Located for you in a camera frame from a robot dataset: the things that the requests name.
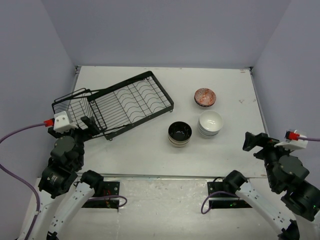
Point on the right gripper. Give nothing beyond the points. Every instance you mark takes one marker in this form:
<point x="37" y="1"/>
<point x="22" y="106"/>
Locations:
<point x="261" y="139"/>

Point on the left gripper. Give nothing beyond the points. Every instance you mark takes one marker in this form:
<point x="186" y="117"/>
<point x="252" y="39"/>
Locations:
<point x="93" y="128"/>

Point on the light blue bowl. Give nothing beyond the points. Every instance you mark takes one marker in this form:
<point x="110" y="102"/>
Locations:
<point x="207" y="132"/>
<point x="211" y="121"/>
<point x="207" y="136"/>

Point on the blue zigzag patterned bowl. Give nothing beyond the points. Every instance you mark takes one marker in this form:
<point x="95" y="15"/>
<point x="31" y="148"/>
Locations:
<point x="205" y="97"/>

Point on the beige bowl with flower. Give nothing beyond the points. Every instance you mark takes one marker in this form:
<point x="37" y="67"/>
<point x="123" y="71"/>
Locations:
<point x="179" y="144"/>

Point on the tan and black bowl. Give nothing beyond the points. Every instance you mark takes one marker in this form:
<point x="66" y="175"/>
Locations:
<point x="180" y="131"/>

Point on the light blue bowl front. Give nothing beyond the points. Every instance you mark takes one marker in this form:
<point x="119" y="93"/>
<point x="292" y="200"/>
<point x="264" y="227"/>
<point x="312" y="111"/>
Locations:
<point x="207" y="136"/>

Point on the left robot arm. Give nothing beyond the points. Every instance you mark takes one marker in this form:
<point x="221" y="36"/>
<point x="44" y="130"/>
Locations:
<point x="66" y="159"/>

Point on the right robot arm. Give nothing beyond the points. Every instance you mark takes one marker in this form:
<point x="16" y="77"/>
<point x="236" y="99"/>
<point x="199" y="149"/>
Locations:
<point x="285" y="174"/>

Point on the black wire dish rack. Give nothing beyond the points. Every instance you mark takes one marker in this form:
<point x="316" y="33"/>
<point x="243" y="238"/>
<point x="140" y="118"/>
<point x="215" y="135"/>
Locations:
<point x="118" y="108"/>

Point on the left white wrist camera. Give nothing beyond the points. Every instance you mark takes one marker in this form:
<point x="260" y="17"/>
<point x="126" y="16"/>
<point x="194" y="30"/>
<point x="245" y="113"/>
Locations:
<point x="61" y="122"/>

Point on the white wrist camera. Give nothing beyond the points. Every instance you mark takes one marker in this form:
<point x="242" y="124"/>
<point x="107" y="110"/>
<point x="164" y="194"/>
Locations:
<point x="294" y="140"/>
<point x="61" y="122"/>

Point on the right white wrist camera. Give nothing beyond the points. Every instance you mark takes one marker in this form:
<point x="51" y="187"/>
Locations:
<point x="294" y="140"/>

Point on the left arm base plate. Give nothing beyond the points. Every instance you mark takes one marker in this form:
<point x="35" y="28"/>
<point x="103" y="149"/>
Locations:
<point x="108" y="188"/>

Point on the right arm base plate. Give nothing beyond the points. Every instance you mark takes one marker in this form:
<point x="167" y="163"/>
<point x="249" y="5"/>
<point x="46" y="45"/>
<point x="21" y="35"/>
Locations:
<point x="223" y="200"/>

